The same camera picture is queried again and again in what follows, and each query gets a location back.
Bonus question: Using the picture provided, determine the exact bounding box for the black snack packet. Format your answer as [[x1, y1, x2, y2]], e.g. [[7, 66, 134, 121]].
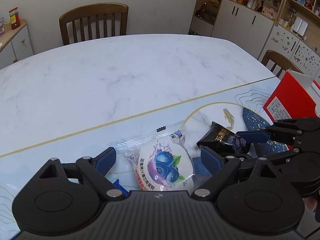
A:
[[196, 122, 251, 156]]

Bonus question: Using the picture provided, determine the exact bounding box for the blueberry jelly packet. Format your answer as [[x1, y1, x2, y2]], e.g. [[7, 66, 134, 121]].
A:
[[116, 121, 195, 192]]

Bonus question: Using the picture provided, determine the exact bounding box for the person's right hand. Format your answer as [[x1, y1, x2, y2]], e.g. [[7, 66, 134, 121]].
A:
[[303, 197, 317, 212]]

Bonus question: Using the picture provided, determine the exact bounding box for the white orange snack packet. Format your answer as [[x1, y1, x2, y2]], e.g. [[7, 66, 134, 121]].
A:
[[105, 173, 129, 197]]

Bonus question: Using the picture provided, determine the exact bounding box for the red white cardboard box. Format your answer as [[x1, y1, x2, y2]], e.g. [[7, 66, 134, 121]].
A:
[[263, 70, 319, 121]]

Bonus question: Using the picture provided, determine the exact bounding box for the wooden chair far side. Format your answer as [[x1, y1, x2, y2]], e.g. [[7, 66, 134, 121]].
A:
[[261, 50, 303, 78]]

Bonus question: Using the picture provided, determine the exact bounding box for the wooden chair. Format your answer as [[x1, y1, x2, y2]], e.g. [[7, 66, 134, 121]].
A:
[[59, 3, 129, 46], [261, 50, 303, 78]]

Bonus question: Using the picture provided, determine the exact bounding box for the white side cabinet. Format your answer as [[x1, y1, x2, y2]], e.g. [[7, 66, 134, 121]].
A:
[[0, 19, 34, 69]]

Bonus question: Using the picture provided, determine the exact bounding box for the wooden chair left side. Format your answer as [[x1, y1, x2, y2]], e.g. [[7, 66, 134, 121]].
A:
[[59, 3, 129, 46]]

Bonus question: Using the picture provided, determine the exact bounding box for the red sauce jar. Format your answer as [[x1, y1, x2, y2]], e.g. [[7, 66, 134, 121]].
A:
[[9, 7, 21, 30]]

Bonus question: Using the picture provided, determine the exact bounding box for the white cabinet wall unit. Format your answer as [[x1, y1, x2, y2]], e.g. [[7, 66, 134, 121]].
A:
[[189, 0, 319, 80]]

